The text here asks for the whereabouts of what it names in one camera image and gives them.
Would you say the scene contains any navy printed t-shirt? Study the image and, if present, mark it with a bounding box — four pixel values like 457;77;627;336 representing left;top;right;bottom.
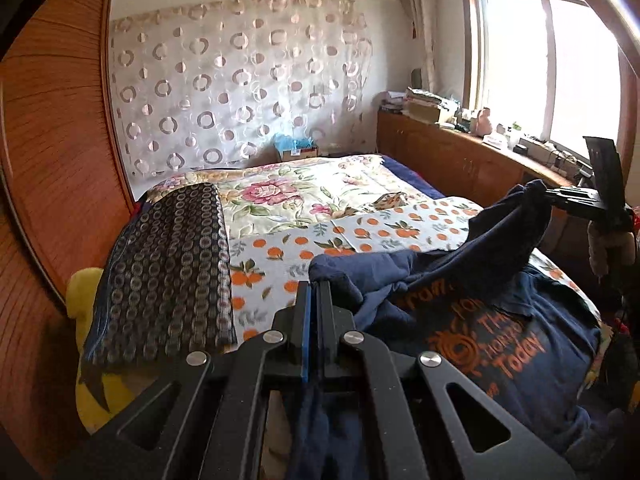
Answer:
292;179;617;480

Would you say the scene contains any wooden side cabinet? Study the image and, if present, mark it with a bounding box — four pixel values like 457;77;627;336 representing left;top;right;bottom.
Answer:
376;110;601;222

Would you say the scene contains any dark circle-pattern folded cloth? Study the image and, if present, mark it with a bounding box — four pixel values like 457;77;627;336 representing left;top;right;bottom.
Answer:
82;182;239;377

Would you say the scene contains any white wrapped pipe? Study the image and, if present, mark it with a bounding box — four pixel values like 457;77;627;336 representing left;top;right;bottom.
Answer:
404;0;437;94

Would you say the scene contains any cardboard box with blue contents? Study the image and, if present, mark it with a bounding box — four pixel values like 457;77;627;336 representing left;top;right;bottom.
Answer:
273;132;320;162

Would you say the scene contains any pink figurine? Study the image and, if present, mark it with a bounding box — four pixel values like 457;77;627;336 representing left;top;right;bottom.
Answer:
475;106;496;136

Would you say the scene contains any pile of papers and boxes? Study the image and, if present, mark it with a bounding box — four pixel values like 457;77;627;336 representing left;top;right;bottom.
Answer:
380;87;462;127

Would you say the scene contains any yellow plush toy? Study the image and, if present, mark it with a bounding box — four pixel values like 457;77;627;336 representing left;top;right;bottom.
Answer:
66;267;151;434

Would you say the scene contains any floral blanket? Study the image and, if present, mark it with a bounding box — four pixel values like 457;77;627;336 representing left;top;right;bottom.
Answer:
135;152;448;242

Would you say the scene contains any white flat box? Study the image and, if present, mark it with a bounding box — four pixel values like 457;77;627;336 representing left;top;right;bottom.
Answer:
517;135;577;172

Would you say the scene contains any person's right hand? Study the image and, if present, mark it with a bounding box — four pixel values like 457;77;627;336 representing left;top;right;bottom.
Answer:
587;220;638;277

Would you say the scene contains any wooden slatted wardrobe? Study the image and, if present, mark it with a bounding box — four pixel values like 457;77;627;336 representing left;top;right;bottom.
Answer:
0;0;137;480

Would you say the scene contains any sheer circle-pattern curtain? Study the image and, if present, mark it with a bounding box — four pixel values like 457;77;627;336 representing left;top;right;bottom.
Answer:
109;0;382;187

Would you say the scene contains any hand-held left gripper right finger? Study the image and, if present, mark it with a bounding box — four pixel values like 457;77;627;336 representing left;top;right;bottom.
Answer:
315;280;576;480

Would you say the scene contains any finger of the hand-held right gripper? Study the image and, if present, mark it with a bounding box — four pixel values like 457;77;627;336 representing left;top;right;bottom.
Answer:
544;186;602;212

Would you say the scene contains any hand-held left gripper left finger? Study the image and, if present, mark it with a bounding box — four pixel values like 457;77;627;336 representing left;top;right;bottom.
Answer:
55;280;316;480

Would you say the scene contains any wood-framed window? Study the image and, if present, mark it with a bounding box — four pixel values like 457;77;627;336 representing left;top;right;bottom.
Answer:
457;0;640;173

